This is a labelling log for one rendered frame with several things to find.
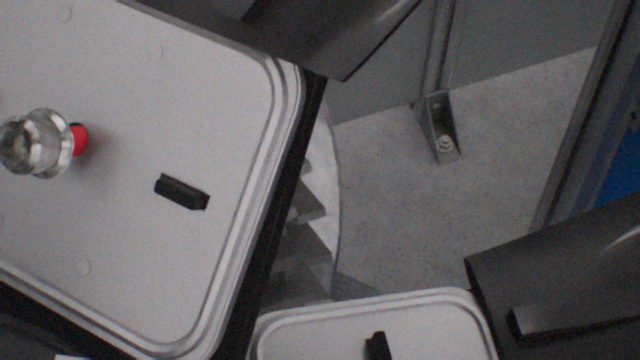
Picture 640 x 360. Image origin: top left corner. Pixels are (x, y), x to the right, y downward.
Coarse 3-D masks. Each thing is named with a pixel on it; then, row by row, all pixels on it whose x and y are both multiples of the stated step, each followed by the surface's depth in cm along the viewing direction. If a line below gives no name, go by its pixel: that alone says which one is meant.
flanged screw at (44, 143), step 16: (32, 112) 25; (48, 112) 25; (0, 128) 24; (16, 128) 24; (32, 128) 24; (48, 128) 24; (64, 128) 24; (80, 128) 25; (0, 144) 24; (16, 144) 25; (32, 144) 24; (48, 144) 24; (64, 144) 24; (80, 144) 25; (16, 160) 24; (32, 160) 24; (48, 160) 24; (64, 160) 24; (48, 176) 25
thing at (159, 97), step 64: (0, 0) 27; (64, 0) 26; (128, 0) 25; (0, 64) 27; (64, 64) 26; (128, 64) 25; (192, 64) 24; (256, 64) 24; (128, 128) 25; (192, 128) 24; (256, 128) 23; (0, 192) 26; (64, 192) 26; (128, 192) 25; (256, 192) 23; (0, 256) 26; (64, 256) 26; (128, 256) 25; (192, 256) 24; (128, 320) 25; (192, 320) 24
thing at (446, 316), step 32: (448, 288) 33; (288, 320) 32; (320, 320) 32; (352, 320) 32; (384, 320) 32; (416, 320) 33; (448, 320) 33; (480, 320) 33; (256, 352) 31; (288, 352) 32; (320, 352) 32; (352, 352) 32; (416, 352) 32; (448, 352) 32; (480, 352) 32
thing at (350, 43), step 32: (160, 0) 24; (192, 0) 24; (224, 0) 23; (256, 0) 23; (288, 0) 23; (320, 0) 23; (352, 0) 22; (384, 0) 22; (416, 0) 22; (224, 32) 23; (256, 32) 23; (288, 32) 23; (320, 32) 23; (352, 32) 22; (384, 32) 22; (320, 64) 23; (352, 64) 23
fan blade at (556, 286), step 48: (528, 240) 34; (576, 240) 34; (624, 240) 34; (480, 288) 33; (528, 288) 33; (576, 288) 33; (624, 288) 33; (528, 336) 32; (576, 336) 32; (624, 336) 33
